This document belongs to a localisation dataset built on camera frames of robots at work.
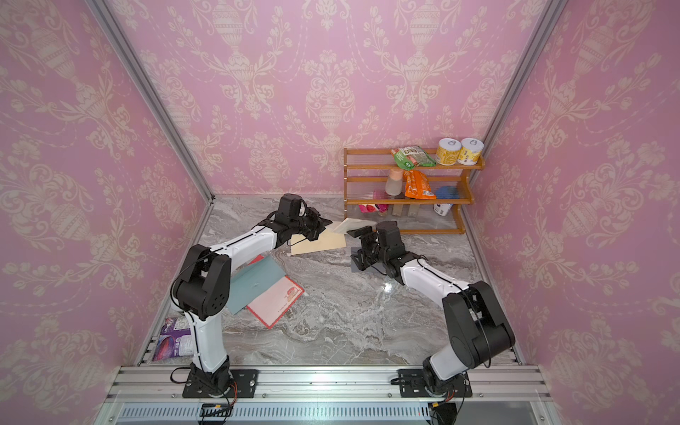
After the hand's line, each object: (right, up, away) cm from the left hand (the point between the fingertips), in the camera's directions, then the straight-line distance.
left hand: (335, 219), depth 92 cm
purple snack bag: (-48, -37, -12) cm, 62 cm away
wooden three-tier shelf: (+13, +22, +21) cm, 33 cm away
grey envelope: (+7, -15, -8) cm, 19 cm away
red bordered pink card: (-20, -28, -1) cm, 35 cm away
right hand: (+4, -7, -6) cm, 10 cm away
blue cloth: (+45, +11, +15) cm, 49 cm away
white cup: (+44, +4, +17) cm, 47 cm away
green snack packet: (+26, +21, -4) cm, 33 cm away
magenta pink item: (+17, +10, +14) cm, 24 cm away
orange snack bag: (+31, +13, +8) cm, 34 cm away
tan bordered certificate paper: (+5, -2, -10) cm, 11 cm away
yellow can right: (+45, +23, -4) cm, 51 cm away
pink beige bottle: (+22, +13, +8) cm, 27 cm away
